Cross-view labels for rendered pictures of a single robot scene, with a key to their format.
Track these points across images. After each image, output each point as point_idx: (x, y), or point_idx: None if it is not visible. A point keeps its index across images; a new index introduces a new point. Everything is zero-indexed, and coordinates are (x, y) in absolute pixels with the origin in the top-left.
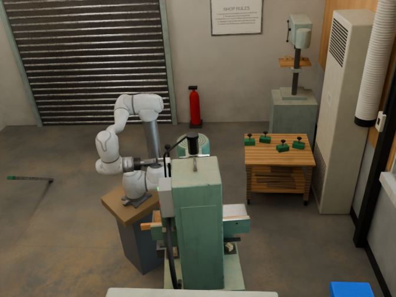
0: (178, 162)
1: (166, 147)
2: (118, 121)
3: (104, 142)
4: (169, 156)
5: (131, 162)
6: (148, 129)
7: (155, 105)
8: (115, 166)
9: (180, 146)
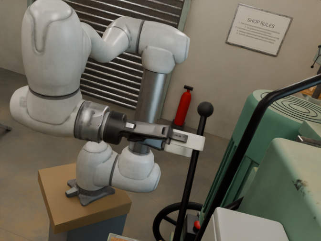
0: (316, 160)
1: (203, 109)
2: (106, 43)
3: (45, 23)
4: (202, 134)
5: (101, 118)
6: (148, 86)
7: (177, 46)
8: (57, 112)
9: (269, 109)
